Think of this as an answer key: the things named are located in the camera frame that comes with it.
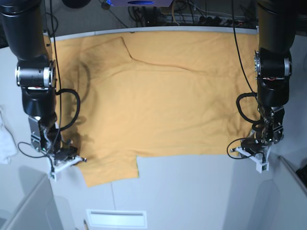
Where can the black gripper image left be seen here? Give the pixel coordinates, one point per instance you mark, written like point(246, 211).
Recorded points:
point(62, 155)

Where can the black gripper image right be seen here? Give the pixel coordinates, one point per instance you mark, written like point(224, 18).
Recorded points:
point(254, 147)

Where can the orange T-shirt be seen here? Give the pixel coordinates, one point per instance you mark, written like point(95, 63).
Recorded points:
point(154, 94)

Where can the robot arm image left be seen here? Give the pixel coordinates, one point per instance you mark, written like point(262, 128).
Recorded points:
point(35, 73)

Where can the robot arm image right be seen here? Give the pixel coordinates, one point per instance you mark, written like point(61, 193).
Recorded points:
point(273, 67)

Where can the black keyboard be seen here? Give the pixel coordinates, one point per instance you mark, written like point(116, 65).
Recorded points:
point(302, 174)

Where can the white cloth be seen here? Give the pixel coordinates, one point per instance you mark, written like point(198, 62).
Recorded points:
point(8, 148)

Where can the grey box left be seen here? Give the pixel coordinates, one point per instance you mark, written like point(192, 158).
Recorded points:
point(36, 211)

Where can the grey box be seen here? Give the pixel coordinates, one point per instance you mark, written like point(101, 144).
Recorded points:
point(36, 211)
point(281, 203)

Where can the grey box right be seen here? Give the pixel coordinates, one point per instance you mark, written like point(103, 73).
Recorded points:
point(281, 203)

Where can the white paper label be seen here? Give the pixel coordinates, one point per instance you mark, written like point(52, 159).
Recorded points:
point(117, 219)

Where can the pencil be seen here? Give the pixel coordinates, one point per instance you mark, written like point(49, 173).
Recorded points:
point(85, 225)

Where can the blue grey device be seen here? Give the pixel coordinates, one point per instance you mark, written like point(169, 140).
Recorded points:
point(155, 3)

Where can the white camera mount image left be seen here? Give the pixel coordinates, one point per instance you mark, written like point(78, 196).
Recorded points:
point(57, 166)

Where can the white camera mount image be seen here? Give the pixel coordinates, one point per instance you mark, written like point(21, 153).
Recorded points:
point(254, 158)
point(57, 166)

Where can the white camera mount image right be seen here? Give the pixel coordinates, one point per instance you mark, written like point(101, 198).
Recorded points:
point(254, 158)

